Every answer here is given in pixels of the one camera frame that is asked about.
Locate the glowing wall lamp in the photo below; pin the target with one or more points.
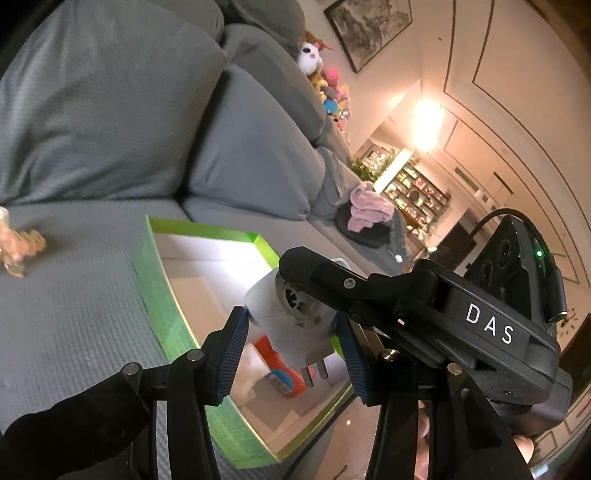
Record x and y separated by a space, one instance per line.
427 127

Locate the tan knobby object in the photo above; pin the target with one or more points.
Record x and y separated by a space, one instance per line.
21 249

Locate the lit display shelf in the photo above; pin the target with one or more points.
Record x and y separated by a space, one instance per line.
413 196

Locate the pink cloth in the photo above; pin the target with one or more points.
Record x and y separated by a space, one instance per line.
367 207

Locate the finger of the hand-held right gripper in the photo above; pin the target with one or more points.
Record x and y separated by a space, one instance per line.
323 272

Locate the pile of colourful plush toys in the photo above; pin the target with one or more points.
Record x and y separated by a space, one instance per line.
334 99

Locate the black cloth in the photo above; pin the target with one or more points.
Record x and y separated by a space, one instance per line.
69 443

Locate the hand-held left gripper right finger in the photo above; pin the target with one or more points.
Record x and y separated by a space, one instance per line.
353 364

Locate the black round cushion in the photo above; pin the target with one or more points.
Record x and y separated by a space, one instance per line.
364 237

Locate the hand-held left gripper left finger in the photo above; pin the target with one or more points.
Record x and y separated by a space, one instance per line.
231 360

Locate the person's right hand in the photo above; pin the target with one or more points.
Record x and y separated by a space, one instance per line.
525 454

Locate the framed wall picture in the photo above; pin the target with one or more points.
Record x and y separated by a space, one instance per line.
369 30

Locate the grey blanket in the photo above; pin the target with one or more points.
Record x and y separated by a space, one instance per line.
399 235

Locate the green cardboard box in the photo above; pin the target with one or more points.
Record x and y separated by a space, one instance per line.
157 286

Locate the grey sofa cushion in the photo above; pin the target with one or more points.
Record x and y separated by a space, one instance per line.
281 78
92 101
258 152

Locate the green potted plant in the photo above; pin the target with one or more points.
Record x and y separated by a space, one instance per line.
369 166

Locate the white plug adapter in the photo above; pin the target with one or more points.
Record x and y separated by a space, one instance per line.
291 314

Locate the pink and red packet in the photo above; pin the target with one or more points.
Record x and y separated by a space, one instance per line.
277 364

